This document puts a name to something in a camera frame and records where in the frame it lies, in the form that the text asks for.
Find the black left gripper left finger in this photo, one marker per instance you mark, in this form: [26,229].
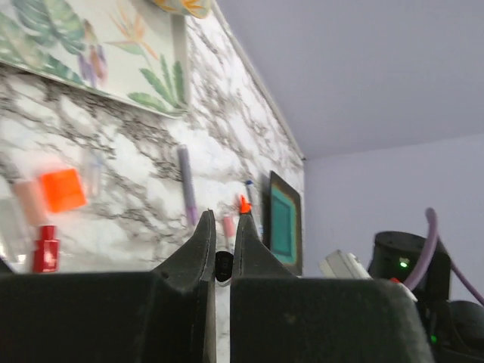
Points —
[166,314]

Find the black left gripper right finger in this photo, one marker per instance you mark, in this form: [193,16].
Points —
[278,317]

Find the pink cap white marker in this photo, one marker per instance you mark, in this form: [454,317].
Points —
[229,232]

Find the black orange highlighter body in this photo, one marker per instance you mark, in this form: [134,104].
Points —
[245,206]

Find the blue tip thin pen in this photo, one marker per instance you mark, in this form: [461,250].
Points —
[255,205]

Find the orange highlighter cap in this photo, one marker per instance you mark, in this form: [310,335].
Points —
[62,190]

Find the grey purple marker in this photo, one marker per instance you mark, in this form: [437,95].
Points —
[187,185]

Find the peach marker cap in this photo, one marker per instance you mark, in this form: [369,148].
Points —
[30,202]

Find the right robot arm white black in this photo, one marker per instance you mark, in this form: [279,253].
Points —
[454,328]

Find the clear plastic pen cap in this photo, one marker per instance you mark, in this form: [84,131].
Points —
[91,172]

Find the black teal square plate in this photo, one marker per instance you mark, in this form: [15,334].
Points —
[283,233]

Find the floral leaf pattern tray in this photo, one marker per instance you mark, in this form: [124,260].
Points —
[130,51]

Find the floral small bowl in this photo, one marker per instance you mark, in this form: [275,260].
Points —
[199,9]

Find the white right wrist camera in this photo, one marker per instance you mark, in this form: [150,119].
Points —
[341,265]

